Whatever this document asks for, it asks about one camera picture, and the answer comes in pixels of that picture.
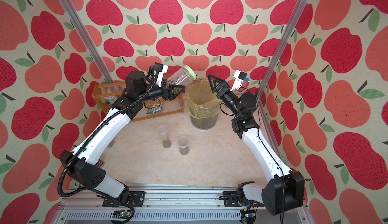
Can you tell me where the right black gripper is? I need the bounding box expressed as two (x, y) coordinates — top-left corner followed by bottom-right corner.
(212, 76), (240, 122)

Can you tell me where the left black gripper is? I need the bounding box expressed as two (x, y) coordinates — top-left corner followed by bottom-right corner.
(138, 77), (186, 103)

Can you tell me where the glass jar with mung beans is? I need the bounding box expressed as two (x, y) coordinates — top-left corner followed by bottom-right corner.
(166, 67), (194, 86)

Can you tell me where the tall clear jar with beans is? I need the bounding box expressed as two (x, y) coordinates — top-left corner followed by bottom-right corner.
(157, 126), (171, 149)

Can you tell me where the green jar lid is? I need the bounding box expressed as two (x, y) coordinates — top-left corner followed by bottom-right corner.
(183, 65), (197, 80)

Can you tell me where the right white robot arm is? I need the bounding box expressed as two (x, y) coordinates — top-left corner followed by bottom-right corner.
(208, 74), (305, 216)

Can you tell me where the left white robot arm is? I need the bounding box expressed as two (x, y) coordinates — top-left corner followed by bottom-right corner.
(57, 63), (197, 209)

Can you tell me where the short clear jar with beans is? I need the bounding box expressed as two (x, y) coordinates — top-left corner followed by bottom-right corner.
(178, 137), (190, 155)

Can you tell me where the grey bin with yellow bag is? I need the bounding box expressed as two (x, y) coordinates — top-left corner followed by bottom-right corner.
(183, 79), (221, 131)

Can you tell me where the green packet on shelf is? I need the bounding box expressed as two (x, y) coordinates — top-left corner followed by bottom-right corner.
(147, 105), (163, 114)

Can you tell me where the white printed cup on shelf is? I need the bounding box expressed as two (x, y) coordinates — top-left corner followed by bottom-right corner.
(105, 96), (118, 106)

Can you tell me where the orange wooden shelf rack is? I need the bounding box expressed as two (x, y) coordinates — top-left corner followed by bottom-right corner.
(92, 78), (185, 122)

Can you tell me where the small circuit board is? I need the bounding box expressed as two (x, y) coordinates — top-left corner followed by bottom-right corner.
(112, 210), (132, 219)

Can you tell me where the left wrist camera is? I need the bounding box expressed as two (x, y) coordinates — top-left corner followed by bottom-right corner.
(154, 63), (168, 87)

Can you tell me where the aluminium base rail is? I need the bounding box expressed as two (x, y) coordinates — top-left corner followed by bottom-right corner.
(50, 184), (313, 224)

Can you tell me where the right aluminium frame post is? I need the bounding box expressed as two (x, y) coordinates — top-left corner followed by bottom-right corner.
(256, 0), (309, 101)

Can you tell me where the aluminium frame post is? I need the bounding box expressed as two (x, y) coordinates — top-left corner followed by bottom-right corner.
(256, 0), (309, 101)
(59, 0), (114, 83)

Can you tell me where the left aluminium frame post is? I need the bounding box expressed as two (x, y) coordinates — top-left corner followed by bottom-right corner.
(59, 0), (114, 83)

